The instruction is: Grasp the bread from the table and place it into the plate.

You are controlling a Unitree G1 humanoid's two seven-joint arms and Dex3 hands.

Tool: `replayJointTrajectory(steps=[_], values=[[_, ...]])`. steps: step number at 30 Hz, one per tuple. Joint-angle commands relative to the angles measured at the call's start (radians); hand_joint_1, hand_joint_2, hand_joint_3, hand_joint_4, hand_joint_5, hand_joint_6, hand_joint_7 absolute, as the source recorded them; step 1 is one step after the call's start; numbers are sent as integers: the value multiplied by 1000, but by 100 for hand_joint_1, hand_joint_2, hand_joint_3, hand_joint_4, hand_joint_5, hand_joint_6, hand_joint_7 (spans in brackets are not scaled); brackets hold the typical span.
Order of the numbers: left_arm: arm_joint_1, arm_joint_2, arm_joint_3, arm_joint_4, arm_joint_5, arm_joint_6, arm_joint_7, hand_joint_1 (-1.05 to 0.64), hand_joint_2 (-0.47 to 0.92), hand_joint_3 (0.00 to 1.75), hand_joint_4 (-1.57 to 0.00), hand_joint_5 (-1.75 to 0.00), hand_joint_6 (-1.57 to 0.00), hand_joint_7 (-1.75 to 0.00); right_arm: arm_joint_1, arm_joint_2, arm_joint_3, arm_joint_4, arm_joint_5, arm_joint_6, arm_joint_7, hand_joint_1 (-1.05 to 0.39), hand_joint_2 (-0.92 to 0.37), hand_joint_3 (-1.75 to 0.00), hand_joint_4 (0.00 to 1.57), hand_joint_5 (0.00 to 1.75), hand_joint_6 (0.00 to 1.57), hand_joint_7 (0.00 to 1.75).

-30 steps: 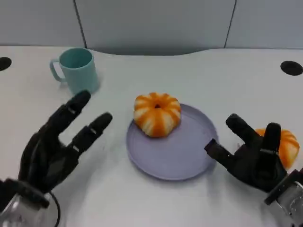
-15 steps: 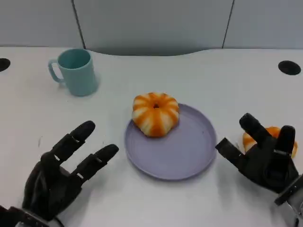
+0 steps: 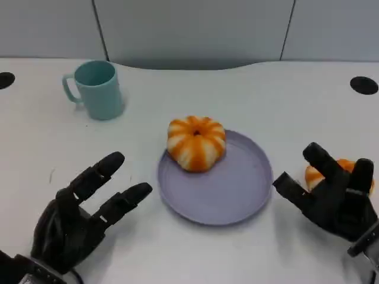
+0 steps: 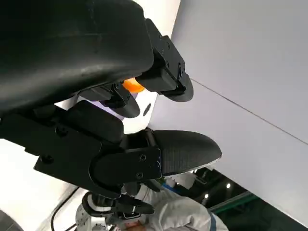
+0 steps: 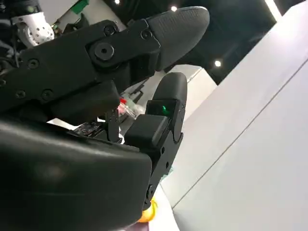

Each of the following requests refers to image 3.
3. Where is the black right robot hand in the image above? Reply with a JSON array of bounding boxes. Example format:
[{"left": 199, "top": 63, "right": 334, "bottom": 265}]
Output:
[{"left": 272, "top": 141, "right": 379, "bottom": 242}]

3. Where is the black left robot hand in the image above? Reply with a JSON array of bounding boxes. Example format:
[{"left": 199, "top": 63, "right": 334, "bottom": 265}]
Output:
[{"left": 30, "top": 151, "right": 153, "bottom": 275}]

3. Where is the lilac plate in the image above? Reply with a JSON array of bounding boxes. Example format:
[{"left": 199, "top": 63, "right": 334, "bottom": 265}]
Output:
[{"left": 156, "top": 129, "right": 274, "bottom": 226}]

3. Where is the black round table grommet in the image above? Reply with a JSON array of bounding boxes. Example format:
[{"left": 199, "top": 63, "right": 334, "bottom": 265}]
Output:
[
  {"left": 349, "top": 76, "right": 379, "bottom": 95},
  {"left": 0, "top": 72, "right": 15, "bottom": 89}
]

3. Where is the pale green mug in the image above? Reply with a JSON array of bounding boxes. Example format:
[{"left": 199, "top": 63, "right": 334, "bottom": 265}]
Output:
[{"left": 62, "top": 60, "right": 124, "bottom": 121}]

